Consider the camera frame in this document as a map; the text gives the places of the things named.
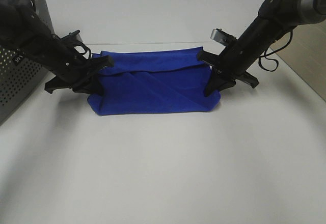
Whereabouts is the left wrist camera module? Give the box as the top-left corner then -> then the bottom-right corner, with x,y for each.
60,30 -> 83,48

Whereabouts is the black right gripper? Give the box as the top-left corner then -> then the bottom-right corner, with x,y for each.
197,17 -> 290,97

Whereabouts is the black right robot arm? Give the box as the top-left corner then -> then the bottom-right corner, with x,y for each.
197,0 -> 325,96

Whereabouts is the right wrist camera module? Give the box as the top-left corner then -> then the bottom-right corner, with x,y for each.
210,29 -> 237,46

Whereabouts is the blue microfibre towel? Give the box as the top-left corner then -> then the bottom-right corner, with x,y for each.
88,47 -> 221,116

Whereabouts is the grey perforated laundry basket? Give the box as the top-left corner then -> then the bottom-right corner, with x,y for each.
1,0 -> 54,123

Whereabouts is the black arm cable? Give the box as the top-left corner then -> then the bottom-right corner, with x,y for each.
257,27 -> 295,72
52,33 -> 93,60

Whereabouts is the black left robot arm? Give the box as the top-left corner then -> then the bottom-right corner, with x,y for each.
1,0 -> 114,95

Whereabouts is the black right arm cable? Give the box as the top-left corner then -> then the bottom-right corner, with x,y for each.
257,27 -> 295,72

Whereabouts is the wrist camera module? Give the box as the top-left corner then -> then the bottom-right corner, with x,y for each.
210,29 -> 237,46
60,30 -> 83,48

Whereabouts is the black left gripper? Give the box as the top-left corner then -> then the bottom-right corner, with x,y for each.
24,12 -> 114,95

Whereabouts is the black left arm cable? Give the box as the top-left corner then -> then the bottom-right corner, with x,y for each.
52,33 -> 93,60

